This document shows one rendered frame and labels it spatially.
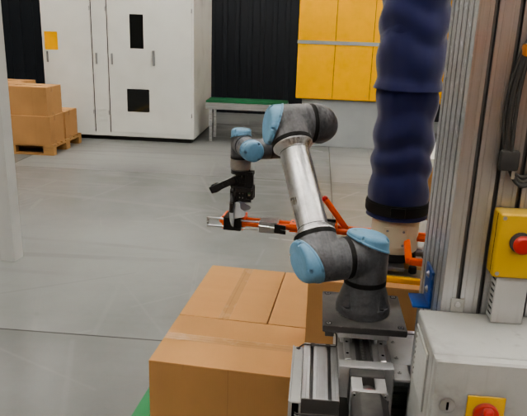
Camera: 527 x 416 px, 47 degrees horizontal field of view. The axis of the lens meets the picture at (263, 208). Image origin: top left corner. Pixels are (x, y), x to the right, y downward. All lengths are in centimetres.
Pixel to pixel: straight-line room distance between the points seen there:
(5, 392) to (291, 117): 223
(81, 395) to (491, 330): 238
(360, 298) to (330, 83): 782
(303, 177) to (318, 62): 772
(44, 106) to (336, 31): 422
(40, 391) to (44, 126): 572
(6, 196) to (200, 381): 283
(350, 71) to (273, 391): 740
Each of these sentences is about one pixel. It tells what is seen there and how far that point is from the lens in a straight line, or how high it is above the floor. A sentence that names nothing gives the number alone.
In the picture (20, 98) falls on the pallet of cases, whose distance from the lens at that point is 879.
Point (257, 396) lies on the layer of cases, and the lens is 243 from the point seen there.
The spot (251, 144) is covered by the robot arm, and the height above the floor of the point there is 140.
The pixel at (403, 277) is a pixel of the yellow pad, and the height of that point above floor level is 96.
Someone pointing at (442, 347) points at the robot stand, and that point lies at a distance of 122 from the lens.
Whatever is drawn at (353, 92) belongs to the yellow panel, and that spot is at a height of 85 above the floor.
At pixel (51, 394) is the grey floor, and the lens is 335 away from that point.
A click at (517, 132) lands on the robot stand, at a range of 128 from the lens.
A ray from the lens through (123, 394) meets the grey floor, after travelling 327.
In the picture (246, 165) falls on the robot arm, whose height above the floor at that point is 130.
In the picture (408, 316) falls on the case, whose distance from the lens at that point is 221.
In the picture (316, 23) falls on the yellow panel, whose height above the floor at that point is 181.
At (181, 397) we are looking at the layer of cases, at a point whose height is 40.
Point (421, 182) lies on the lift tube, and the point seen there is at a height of 130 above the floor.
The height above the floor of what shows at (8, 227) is 28.
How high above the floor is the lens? 180
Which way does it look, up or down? 17 degrees down
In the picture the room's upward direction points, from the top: 2 degrees clockwise
